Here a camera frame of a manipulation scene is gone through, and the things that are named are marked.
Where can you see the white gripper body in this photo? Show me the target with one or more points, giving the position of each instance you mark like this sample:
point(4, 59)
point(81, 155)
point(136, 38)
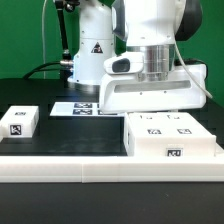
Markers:
point(126, 93)

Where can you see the white cabinet body box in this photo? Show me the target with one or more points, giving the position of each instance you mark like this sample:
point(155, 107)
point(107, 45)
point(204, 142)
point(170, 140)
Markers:
point(167, 146)

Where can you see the white cabinet top block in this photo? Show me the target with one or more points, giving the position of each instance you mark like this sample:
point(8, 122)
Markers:
point(19, 122)

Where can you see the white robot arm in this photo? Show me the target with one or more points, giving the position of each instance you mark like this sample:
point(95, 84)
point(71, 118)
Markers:
point(151, 27)

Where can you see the white base tag plate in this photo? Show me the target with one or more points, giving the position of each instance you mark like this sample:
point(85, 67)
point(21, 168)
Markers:
point(78, 109)

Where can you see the white U-shaped obstacle fence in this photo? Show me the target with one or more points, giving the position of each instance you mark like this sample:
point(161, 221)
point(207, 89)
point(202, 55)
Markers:
point(31, 168)

